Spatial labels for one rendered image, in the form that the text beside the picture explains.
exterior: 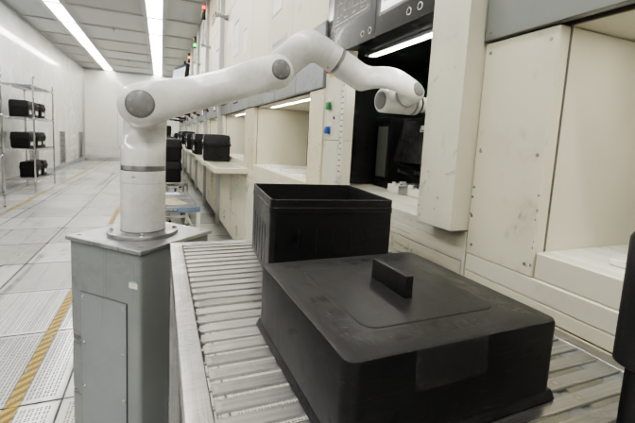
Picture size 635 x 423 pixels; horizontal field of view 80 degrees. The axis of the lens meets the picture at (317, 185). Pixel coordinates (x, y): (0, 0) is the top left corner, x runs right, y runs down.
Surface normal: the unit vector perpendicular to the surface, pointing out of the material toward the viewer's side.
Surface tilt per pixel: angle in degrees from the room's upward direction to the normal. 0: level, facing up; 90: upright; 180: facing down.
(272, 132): 90
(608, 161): 90
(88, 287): 90
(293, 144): 90
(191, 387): 0
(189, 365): 0
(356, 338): 0
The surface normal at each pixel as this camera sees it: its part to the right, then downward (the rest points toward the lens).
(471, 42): 0.38, 0.13
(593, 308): -0.92, 0.00
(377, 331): 0.05, -0.99
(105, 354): -0.39, 0.08
